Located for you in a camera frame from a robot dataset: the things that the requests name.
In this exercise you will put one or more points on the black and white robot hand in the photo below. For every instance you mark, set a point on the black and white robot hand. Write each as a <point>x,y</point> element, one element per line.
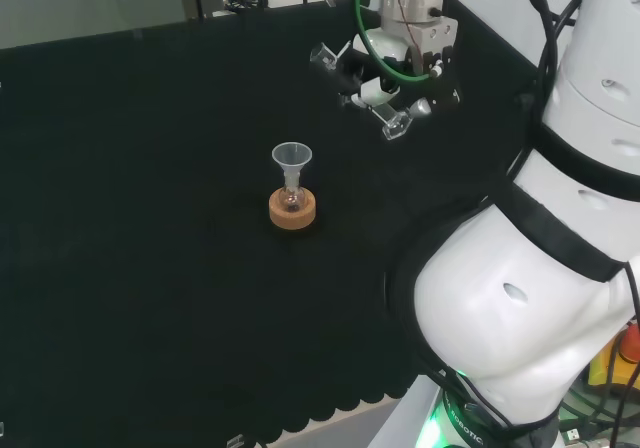
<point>380,45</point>

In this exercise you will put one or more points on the clear graduated cylinder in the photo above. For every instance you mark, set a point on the clear graduated cylinder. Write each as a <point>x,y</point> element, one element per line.
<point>397,125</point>

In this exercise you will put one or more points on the clear round-bottom flask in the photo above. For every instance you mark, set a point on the clear round-bottom flask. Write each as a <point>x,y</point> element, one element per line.
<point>291,199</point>

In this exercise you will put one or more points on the clear plastic funnel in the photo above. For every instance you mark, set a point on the clear plastic funnel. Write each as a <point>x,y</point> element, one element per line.
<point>292,155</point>

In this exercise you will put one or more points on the black bench cloth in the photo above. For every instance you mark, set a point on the black bench cloth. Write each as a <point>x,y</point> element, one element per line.
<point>150,218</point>

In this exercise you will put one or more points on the yellow stop button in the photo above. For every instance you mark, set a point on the yellow stop button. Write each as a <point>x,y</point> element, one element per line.
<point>607,363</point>

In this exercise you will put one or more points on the metal cloth clip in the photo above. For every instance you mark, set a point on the metal cloth clip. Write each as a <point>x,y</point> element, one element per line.
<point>236,441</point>

